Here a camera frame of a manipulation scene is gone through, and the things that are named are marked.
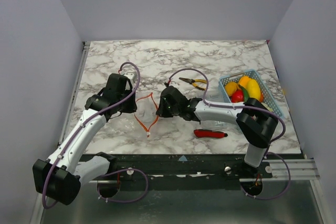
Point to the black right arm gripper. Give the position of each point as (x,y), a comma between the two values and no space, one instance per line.
(163,109)

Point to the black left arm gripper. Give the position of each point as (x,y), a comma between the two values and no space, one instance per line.
(133,107)

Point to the clear zip bag orange zipper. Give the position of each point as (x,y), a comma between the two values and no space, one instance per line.
(137,125)

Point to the green chili pepper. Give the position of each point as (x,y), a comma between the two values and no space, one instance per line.
(245,93)

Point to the yellow lemon squash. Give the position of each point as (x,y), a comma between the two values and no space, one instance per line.
(253,89)

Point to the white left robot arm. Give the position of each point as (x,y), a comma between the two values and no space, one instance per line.
(61,176)

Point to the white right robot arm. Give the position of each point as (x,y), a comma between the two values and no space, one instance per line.
(255,121)

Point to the red black utility knife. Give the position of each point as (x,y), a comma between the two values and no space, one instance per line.
(202,133)

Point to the clear plastic screw box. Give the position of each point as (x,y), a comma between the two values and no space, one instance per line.
(214,114)

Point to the small yellow orange fruit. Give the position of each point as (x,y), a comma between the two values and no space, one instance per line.
(231,88)

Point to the red apple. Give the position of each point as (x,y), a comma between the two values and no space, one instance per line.
(237,96)

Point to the orange yellow bell pepper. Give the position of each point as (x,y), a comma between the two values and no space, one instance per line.
(243,82)

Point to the light blue plastic basket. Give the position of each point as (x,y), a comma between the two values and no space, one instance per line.
(268,98)

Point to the yellow handled pliers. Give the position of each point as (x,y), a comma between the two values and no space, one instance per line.
(195,82)

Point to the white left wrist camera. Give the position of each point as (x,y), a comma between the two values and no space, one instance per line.
(131,75)

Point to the black metal base rail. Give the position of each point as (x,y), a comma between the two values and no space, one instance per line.
(183,172)

